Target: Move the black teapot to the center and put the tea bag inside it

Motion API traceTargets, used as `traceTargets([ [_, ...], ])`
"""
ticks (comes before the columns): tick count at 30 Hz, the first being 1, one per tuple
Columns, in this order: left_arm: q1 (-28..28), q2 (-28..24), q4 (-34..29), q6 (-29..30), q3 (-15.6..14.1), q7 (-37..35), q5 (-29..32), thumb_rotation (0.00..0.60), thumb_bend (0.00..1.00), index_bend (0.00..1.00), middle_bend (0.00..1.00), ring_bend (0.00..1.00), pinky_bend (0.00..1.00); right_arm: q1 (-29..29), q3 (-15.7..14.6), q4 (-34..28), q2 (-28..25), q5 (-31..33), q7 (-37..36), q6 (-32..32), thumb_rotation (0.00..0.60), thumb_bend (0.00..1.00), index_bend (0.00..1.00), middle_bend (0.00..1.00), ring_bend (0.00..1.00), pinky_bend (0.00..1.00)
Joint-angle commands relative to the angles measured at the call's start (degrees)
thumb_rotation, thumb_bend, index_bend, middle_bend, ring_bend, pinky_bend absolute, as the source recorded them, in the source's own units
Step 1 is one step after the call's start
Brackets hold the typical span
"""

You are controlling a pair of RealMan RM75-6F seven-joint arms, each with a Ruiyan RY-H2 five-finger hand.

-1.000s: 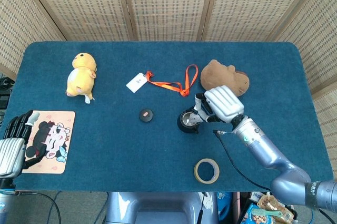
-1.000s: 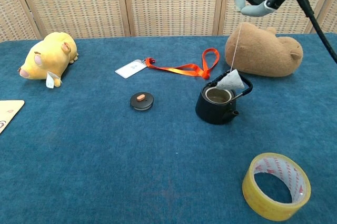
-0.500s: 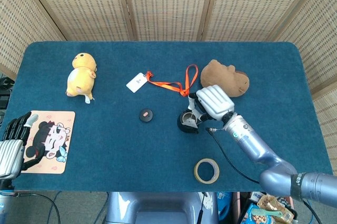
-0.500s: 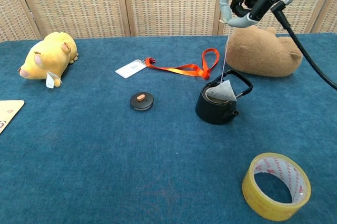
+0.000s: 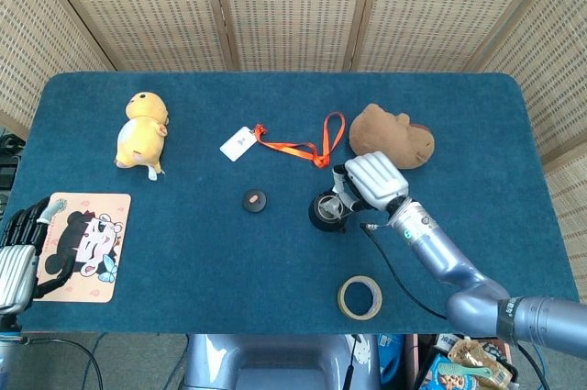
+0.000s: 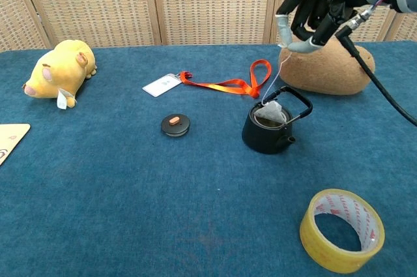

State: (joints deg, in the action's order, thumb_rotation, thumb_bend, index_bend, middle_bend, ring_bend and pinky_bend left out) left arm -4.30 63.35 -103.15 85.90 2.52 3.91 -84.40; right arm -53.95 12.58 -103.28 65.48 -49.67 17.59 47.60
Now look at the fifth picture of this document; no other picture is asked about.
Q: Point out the blue snack box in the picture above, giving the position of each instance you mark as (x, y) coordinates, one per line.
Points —
(392, 353)

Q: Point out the black teapot lid orange knob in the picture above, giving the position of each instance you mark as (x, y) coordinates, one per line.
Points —
(254, 202)

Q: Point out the woven wooden folding screen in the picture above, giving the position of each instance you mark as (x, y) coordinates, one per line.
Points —
(293, 9)

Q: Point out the blue printed cookie pack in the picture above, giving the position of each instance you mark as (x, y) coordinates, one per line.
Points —
(440, 378)

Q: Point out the beige card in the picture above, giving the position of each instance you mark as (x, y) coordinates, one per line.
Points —
(91, 248)

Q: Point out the blue felt table cover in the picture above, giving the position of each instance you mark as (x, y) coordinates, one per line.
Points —
(206, 270)

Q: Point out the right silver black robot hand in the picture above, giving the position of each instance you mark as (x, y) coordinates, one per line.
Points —
(378, 179)

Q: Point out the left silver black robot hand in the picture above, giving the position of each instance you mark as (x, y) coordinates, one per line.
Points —
(16, 270)

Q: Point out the tan snack bag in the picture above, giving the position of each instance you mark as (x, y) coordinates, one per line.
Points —
(486, 358)

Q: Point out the green plastic comb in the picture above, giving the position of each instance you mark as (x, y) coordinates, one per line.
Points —
(458, 369)

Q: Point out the grey robot torso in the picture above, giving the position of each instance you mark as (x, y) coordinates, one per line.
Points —
(275, 362)

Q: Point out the brown capybara plush toy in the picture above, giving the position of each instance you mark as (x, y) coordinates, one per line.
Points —
(390, 128)

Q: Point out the white ID badge card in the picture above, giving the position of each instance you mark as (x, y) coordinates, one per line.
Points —
(237, 144)

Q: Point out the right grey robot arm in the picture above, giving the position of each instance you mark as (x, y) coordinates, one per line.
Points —
(440, 261)

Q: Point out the yellow hamster plush toy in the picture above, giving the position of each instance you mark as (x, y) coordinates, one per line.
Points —
(137, 137)

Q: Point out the yellow clear tape roll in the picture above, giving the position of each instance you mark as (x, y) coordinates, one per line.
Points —
(343, 305)

